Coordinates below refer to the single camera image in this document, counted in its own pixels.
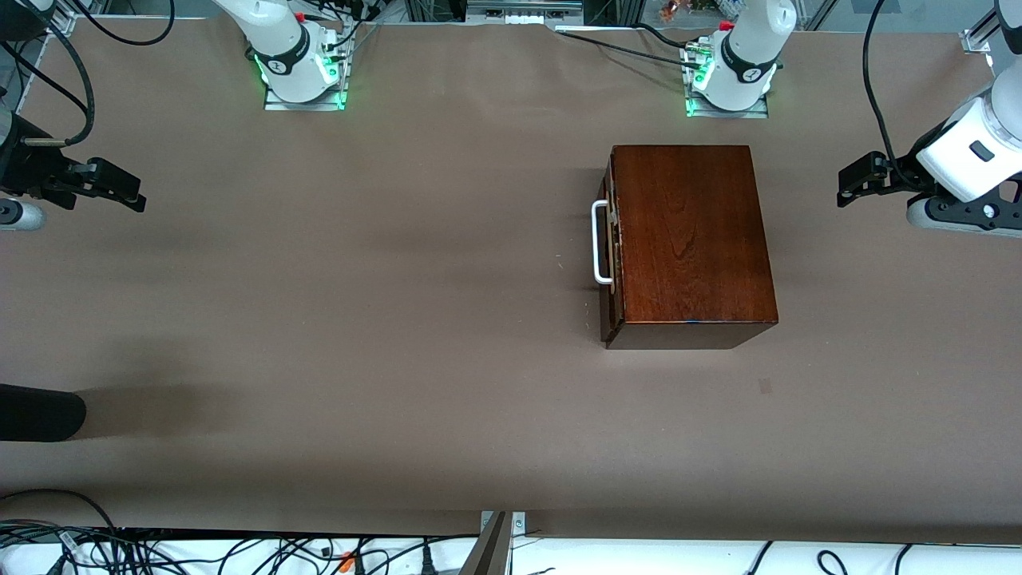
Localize metal base plate right arm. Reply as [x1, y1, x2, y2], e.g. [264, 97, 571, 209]
[263, 22, 349, 112]

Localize tangled black cables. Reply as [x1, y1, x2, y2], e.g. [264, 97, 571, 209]
[0, 519, 480, 575]

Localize wooden drawer with white handle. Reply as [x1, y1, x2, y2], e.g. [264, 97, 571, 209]
[591, 148, 625, 346]

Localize black ribbed cylinder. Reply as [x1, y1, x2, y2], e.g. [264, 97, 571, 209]
[0, 383, 87, 442]

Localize black cables at right base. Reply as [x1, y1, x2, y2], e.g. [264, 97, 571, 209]
[307, 0, 386, 63]

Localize metal base plate left arm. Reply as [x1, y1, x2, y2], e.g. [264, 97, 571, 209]
[681, 38, 772, 120]

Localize small aluminium bracket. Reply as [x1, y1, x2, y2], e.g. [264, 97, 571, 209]
[479, 511, 528, 538]

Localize black looping cable right arm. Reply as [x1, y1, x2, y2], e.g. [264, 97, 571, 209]
[74, 0, 176, 47]

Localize black arched cable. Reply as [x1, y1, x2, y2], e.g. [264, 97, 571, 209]
[0, 488, 121, 533]

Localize black cable to left base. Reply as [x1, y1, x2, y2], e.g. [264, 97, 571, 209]
[554, 22, 710, 69]

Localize dark brown wooden cabinet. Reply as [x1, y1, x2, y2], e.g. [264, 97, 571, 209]
[600, 144, 780, 351]

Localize black cable to left gripper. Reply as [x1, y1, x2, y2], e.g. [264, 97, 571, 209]
[862, 0, 923, 191]

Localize aluminium frame profile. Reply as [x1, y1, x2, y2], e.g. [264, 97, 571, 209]
[30, 0, 109, 38]
[961, 24, 1004, 55]

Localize dark slanted post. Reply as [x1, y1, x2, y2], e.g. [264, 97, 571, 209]
[459, 511, 513, 575]

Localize silver metal device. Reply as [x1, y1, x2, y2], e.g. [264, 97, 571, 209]
[466, 0, 584, 26]

